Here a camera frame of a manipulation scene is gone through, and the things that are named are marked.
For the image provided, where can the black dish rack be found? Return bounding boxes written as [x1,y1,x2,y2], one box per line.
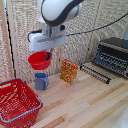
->
[79,63,112,85]

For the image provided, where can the black cable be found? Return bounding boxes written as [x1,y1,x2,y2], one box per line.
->
[65,12,128,37]

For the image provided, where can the black toaster oven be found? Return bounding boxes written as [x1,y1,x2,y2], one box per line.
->
[92,37,128,80]

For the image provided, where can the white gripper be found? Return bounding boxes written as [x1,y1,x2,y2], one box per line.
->
[28,30,67,62]

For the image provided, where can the red bowl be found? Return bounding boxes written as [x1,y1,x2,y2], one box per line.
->
[27,51,53,71]

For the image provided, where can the yellow red cardboard box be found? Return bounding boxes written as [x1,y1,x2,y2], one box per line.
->
[59,58,80,86]

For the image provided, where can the red shopping basket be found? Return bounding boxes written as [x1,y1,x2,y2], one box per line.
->
[0,77,44,128]

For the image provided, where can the blue mug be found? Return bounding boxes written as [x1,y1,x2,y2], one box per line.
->
[34,72,50,91]

